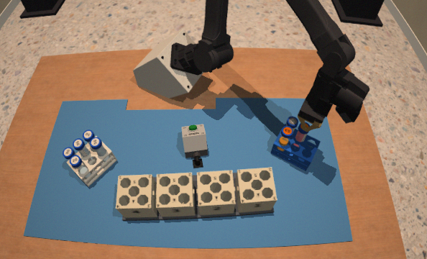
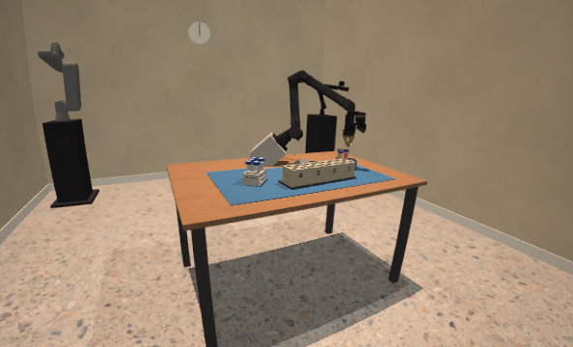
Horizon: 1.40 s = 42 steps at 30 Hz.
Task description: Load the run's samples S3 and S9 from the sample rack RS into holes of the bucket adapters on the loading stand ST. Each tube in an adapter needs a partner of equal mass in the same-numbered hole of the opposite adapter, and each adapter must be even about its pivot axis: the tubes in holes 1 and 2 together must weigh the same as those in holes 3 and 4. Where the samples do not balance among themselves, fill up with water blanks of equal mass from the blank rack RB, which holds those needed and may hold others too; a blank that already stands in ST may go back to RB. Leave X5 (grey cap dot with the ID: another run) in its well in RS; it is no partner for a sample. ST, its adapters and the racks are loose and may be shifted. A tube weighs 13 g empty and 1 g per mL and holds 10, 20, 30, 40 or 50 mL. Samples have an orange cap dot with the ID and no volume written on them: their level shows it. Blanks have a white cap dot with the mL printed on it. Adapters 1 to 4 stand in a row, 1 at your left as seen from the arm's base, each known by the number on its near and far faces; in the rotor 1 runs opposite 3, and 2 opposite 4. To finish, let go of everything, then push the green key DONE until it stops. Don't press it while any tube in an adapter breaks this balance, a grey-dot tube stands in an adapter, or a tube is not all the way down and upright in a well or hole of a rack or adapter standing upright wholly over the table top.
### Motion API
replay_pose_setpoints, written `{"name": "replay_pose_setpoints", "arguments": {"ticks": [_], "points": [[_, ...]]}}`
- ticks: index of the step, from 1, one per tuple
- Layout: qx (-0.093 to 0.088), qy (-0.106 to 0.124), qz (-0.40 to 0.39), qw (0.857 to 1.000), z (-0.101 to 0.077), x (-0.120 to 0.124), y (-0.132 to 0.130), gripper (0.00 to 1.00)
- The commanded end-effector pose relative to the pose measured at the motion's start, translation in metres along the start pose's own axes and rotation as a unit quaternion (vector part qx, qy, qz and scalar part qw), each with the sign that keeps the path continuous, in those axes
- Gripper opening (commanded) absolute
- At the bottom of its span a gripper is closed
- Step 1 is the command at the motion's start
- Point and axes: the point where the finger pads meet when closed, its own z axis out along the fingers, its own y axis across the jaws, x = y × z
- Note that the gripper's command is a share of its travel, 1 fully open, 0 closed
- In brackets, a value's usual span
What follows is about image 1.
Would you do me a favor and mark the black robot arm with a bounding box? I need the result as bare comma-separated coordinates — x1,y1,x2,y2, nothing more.
170,0,369,123

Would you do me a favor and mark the blue tube rack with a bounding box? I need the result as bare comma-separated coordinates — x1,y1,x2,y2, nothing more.
271,129,321,171

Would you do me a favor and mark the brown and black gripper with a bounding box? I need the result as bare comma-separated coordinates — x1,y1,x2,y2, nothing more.
298,87,333,132

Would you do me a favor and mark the blue flat mat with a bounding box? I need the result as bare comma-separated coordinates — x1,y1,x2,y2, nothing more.
24,98,353,249

